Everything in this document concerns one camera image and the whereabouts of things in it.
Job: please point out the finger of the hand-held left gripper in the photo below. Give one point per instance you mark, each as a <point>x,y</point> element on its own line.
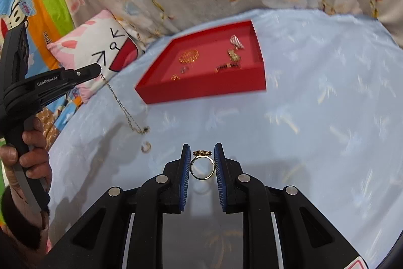
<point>63,75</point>
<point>72,87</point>

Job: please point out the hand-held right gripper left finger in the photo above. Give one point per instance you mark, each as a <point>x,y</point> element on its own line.
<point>184,180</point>

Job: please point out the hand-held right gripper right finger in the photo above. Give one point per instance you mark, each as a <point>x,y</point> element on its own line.
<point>221,180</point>

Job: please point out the red cardboard box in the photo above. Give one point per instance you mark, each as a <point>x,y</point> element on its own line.
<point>201,89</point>

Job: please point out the small hoop earring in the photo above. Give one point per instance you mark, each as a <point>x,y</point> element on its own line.
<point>184,69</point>
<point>144,149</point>

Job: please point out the gold metal watch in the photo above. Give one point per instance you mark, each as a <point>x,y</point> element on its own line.
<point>233,55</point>

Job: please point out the person's left forearm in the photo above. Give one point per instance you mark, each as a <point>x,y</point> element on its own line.
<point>19,225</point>

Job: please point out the person's left hand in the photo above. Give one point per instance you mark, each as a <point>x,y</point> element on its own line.
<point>37,158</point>

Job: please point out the pink cat face pillow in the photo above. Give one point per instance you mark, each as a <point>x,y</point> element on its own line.
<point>85,45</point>

